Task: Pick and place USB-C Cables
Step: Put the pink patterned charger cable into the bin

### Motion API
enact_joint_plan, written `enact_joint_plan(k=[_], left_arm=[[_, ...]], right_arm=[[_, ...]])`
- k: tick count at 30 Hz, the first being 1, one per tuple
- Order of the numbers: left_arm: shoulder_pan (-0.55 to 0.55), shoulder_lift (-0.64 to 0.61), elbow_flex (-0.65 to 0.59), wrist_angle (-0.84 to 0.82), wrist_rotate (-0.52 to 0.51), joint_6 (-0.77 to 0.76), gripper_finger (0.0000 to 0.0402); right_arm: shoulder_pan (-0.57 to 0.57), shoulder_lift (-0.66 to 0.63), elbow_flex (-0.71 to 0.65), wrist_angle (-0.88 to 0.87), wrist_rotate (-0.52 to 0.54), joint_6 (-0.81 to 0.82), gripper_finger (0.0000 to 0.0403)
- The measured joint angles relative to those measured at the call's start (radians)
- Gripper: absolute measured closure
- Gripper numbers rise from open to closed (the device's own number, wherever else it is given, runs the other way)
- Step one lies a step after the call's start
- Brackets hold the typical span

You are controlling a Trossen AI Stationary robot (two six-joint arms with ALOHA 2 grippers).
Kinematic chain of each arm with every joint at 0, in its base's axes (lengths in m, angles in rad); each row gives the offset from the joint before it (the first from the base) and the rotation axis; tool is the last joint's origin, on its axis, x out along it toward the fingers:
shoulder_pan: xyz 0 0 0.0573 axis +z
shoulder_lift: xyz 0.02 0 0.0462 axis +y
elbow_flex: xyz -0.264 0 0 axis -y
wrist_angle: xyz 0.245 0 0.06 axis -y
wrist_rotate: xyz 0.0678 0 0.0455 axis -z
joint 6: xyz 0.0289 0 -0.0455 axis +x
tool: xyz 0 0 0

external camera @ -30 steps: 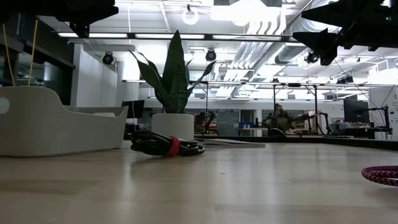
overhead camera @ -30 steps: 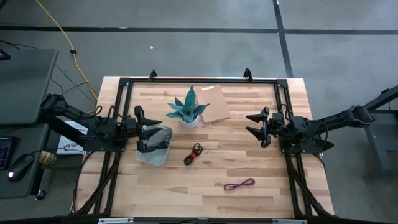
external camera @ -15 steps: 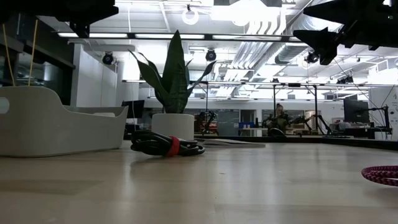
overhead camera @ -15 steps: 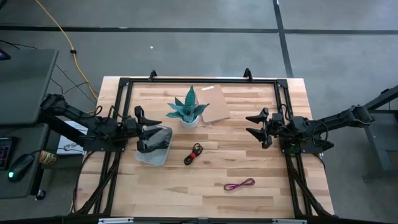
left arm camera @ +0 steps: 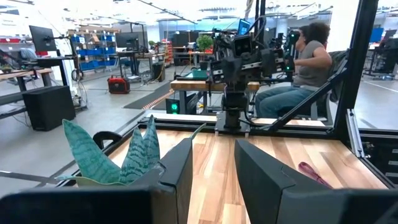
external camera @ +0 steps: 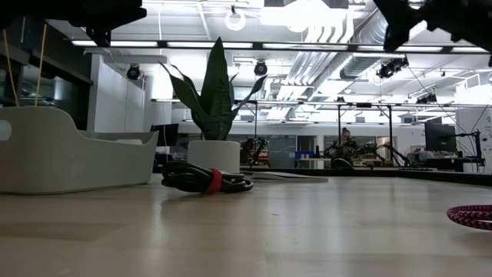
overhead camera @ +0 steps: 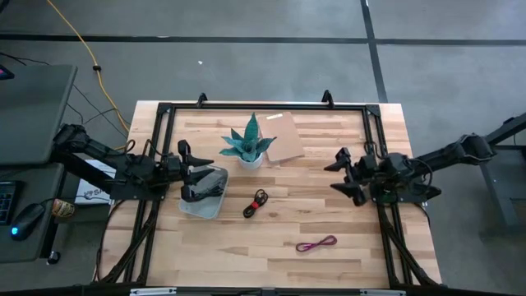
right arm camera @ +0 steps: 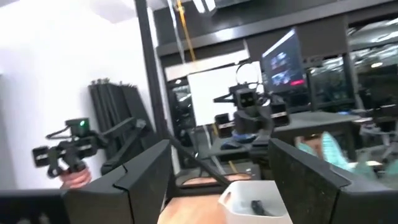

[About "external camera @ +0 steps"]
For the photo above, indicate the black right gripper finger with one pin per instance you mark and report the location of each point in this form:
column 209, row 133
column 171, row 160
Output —
column 399, row 19

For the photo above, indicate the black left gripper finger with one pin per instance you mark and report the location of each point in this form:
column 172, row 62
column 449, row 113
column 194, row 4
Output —
column 100, row 37

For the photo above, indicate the white plastic bin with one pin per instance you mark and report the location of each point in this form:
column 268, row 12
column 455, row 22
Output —
column 77, row 161

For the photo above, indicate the background black robot arm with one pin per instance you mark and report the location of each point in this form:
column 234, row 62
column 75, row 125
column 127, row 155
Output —
column 255, row 150

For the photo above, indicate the round black ceiling spotlight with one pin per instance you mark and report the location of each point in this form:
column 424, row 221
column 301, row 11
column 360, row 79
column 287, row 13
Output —
column 260, row 68
column 133, row 72

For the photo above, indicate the black track light cluster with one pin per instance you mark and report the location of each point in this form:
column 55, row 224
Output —
column 390, row 68

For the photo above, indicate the small black monitor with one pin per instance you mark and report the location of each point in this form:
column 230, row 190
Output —
column 165, row 134

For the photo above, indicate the large black monitor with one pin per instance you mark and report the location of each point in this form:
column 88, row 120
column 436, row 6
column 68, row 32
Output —
column 440, row 137

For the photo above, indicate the green snake plant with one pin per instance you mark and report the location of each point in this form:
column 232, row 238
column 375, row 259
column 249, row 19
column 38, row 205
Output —
column 217, row 100

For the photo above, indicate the person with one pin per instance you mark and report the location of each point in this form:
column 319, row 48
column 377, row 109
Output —
column 346, row 144

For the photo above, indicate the white round plant pot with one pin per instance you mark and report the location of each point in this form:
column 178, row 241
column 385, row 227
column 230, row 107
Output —
column 213, row 154

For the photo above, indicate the blue box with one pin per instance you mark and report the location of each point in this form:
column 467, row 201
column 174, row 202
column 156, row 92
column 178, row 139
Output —
column 304, row 154

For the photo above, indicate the flat grey mat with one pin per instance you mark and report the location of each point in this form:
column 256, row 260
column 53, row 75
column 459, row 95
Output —
column 284, row 177

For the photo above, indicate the black overhead frame bar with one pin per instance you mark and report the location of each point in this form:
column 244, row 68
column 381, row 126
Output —
column 161, row 44

